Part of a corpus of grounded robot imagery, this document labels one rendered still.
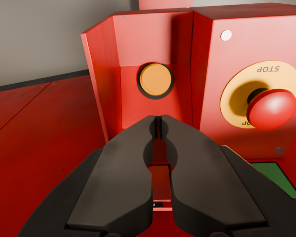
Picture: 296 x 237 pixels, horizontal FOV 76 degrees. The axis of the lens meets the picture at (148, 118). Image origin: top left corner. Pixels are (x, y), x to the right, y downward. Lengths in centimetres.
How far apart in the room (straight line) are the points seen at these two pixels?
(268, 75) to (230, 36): 5
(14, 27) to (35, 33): 9
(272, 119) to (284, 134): 7
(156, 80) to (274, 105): 12
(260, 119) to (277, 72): 5
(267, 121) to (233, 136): 5
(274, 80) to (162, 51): 12
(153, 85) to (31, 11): 90
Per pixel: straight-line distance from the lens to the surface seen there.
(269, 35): 19
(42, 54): 112
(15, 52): 118
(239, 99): 20
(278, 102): 18
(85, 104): 66
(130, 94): 25
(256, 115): 18
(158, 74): 24
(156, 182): 22
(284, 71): 21
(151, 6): 83
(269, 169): 26
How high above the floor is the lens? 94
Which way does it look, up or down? 56 degrees down
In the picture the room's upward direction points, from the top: 179 degrees counter-clockwise
